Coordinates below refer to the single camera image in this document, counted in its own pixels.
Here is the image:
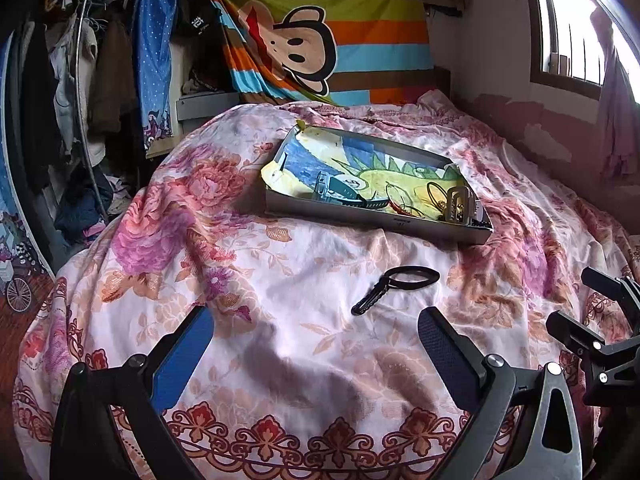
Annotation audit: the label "floral pink blanket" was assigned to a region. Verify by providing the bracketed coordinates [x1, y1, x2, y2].
[12, 89, 640, 480]

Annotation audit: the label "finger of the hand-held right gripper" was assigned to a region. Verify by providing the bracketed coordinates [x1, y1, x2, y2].
[581, 266, 640, 312]
[546, 311, 640, 362]

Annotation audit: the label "bicycle print panel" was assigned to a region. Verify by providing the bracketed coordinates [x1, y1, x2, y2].
[0, 35, 57, 317]

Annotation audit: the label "window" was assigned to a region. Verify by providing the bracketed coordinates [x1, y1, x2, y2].
[519, 0, 640, 102]

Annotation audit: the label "red cord bracelet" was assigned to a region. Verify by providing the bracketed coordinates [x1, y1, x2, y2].
[384, 182, 427, 219]

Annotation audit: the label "black hair tie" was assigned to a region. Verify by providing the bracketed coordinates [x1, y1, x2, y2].
[382, 265, 441, 292]

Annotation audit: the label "black hair clip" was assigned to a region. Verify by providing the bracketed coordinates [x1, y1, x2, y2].
[350, 280, 389, 317]

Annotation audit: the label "grey cardboard box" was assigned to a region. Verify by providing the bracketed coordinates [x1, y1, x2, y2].
[261, 121, 495, 246]

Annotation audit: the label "grey shelf board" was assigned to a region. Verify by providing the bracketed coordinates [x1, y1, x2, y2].
[175, 91, 242, 122]

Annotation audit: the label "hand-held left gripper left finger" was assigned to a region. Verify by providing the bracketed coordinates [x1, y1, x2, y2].
[50, 305, 216, 480]

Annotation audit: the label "pink curtain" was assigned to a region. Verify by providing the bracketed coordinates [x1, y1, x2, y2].
[589, 7, 640, 172]

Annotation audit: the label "blue dotted cloth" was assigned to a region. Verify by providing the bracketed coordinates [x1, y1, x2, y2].
[134, 0, 179, 155]

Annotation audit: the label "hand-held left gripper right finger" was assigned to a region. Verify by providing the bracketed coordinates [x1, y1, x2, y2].
[416, 306, 586, 480]

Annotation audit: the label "black printed garment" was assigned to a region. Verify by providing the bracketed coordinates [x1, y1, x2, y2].
[171, 0, 227, 43]

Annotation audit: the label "teal wrist watch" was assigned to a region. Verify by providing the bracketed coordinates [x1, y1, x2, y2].
[315, 171, 390, 209]

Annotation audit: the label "striped monkey print blanket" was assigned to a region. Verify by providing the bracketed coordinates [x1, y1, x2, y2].
[197, 0, 437, 109]

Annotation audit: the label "pile of clothes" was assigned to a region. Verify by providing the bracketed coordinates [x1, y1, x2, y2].
[54, 167, 135, 243]

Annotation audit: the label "hanging clothes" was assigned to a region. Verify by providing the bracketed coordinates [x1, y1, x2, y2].
[10, 0, 142, 176]

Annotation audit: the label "gold wire bracelet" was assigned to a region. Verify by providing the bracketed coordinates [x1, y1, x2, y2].
[426, 181, 452, 221]

